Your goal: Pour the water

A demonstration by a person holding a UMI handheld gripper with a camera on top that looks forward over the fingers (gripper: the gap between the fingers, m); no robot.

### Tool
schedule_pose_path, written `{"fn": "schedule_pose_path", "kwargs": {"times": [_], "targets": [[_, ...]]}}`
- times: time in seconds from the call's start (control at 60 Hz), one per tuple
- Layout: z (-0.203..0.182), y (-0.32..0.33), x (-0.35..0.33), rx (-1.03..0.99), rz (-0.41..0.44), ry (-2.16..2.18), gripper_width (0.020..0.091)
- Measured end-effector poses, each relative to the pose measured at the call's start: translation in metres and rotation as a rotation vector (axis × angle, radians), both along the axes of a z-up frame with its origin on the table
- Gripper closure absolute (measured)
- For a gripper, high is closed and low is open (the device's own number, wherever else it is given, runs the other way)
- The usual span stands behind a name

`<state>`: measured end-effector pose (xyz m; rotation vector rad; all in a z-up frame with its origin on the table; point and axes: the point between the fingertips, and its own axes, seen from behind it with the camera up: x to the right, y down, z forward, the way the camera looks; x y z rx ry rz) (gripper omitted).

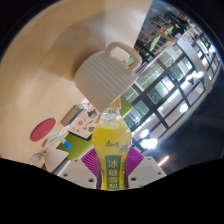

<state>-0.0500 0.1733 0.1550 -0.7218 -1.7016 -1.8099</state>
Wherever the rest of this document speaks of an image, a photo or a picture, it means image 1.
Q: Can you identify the group of pendant lamps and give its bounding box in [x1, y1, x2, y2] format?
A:
[139, 69, 205, 150]

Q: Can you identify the group of green-seated wooden chairs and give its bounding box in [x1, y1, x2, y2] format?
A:
[133, 9, 186, 64]

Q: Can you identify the yellow drink bottle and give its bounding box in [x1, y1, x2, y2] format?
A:
[91, 106, 133, 191]

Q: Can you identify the green upholstered bench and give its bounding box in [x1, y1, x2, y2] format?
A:
[56, 96, 133, 161]

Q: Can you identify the small blue-capped white bottle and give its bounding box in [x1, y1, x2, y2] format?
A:
[56, 134, 73, 150]

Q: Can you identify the small dark box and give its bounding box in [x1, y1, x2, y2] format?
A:
[60, 104, 86, 127]

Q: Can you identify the long linear ceiling light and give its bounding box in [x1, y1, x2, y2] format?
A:
[157, 155, 170, 167]

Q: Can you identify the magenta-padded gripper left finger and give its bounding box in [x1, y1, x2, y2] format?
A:
[58, 148, 101, 190]

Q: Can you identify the white ribbed mug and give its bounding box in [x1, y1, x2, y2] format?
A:
[73, 41, 142, 114]

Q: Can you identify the flat round red coaster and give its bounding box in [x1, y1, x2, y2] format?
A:
[29, 117, 57, 143]

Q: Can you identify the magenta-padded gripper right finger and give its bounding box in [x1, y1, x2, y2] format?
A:
[125, 146, 167, 190]

